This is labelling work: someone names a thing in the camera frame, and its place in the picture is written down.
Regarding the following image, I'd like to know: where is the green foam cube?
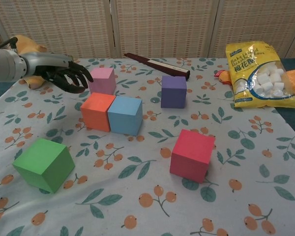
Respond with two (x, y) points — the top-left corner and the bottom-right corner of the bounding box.
(12, 137), (76, 194)

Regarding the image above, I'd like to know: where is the dark red folded fan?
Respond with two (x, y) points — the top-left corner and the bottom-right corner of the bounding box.
(124, 52), (190, 81)

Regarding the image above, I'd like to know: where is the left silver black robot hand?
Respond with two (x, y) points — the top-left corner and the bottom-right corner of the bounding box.
(22, 51), (94, 94)

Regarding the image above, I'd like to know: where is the yellow marshmallow bag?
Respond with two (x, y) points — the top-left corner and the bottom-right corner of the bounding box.
(225, 41), (295, 109)

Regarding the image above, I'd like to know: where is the floral patterned tablecloth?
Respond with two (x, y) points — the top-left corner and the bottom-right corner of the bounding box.
(0, 58), (295, 236)

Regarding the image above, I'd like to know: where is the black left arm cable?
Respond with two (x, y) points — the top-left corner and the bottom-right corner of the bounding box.
(0, 36), (18, 54)

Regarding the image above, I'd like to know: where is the orange foam cube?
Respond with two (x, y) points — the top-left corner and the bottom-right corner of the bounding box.
(80, 92), (116, 132)

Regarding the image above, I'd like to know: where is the woven folding screen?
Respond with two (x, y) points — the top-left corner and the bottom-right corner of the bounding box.
(0, 0), (295, 59)

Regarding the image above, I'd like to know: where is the red foam cube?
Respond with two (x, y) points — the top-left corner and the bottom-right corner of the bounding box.
(170, 129), (216, 184)

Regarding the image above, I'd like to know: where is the yellow rubber chicken toy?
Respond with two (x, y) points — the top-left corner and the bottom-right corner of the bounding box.
(213, 69), (295, 95)

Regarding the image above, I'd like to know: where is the purple foam cube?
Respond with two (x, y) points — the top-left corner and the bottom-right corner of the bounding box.
(160, 75), (187, 109)

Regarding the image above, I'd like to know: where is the light blue foam cube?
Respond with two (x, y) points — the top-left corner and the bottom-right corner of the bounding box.
(107, 96), (143, 136)

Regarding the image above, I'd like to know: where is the pink foam cube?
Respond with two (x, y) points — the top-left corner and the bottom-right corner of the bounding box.
(88, 67), (117, 95)

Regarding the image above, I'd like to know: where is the yellow plush animal toy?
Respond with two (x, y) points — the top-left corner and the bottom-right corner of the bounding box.
(11, 34), (49, 89)

